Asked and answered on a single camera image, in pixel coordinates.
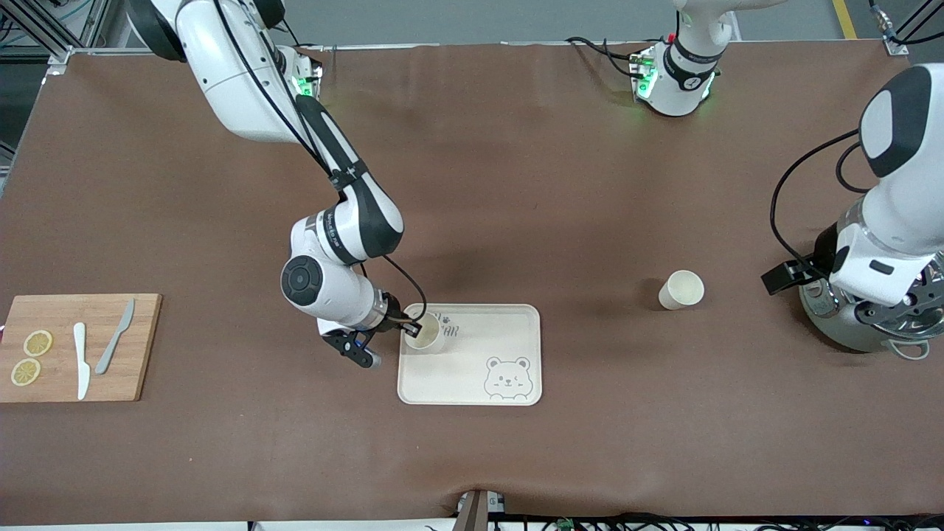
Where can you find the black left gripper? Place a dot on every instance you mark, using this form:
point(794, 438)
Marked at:
point(824, 253)

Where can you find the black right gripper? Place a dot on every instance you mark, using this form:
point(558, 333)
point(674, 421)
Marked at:
point(393, 321)

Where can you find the white plastic cup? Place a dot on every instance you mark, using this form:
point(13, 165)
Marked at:
point(682, 289)
point(428, 341)

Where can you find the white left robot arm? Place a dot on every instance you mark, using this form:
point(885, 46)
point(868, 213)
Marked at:
point(900, 221)

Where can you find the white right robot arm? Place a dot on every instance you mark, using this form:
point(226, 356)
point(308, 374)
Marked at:
point(236, 81)

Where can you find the stainless steel pot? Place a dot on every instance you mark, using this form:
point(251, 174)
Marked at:
point(833, 324)

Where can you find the cream tray with bear print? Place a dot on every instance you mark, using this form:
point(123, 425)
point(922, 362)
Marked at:
point(472, 361)

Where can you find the brown table cover mat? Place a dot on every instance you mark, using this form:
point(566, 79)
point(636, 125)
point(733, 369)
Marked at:
point(516, 184)

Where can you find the grey plastic knife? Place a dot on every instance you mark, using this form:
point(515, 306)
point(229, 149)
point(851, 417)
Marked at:
point(114, 343)

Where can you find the white plastic knife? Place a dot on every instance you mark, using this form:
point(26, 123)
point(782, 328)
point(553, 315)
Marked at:
point(81, 361)

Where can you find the wooden cutting board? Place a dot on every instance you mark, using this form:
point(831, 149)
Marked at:
point(59, 313)

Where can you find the lemon slice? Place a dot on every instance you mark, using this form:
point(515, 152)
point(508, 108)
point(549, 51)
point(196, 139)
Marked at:
point(26, 372)
point(37, 343)

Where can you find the table edge clamp post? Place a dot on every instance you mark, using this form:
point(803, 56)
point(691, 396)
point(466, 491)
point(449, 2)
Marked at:
point(476, 512)

